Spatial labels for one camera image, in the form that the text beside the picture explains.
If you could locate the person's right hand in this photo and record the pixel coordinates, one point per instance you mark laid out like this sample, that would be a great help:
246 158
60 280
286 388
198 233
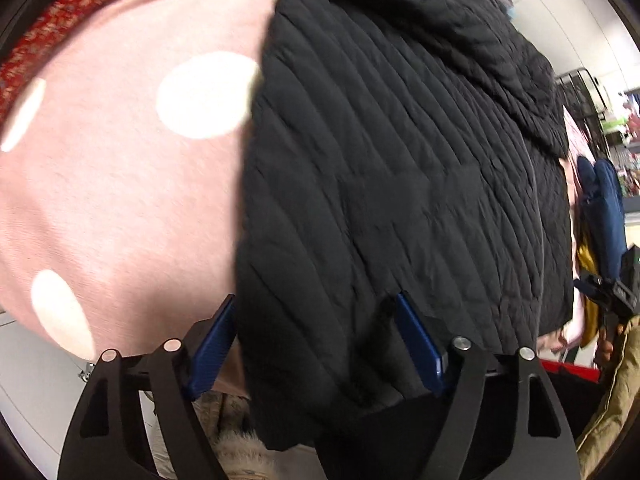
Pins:
603 349

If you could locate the light pink garment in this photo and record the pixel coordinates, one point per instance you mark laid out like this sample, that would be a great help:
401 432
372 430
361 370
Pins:
575 135

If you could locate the black quilted jacket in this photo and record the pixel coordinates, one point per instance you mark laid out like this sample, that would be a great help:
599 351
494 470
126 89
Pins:
400 185

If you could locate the pink polka dot blanket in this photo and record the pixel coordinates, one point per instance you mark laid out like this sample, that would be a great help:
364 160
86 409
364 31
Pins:
100 185

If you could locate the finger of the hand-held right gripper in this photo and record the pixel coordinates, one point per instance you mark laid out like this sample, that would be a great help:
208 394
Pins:
587 286

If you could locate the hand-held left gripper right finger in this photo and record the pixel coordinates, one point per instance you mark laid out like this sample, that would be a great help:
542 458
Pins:
420 350

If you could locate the person's right forearm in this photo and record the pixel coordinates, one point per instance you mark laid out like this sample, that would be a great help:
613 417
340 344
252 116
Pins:
615 410

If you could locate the black metal rack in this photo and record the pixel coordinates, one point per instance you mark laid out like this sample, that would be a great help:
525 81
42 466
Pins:
580 95

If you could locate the red floral cloth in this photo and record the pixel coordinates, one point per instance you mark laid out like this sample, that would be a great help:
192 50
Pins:
50 25

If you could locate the mustard yellow garment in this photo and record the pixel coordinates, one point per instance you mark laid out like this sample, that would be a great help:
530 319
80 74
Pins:
587 265

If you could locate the person's beige coat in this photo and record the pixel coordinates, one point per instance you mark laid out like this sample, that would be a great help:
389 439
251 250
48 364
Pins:
235 440

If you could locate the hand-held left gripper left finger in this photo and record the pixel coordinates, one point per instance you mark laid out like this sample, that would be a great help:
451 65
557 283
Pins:
212 350

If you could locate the green plastic container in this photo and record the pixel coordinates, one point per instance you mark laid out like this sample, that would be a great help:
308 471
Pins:
617 125

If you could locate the navy blue garment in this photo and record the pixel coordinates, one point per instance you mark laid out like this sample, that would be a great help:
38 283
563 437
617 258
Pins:
607 210

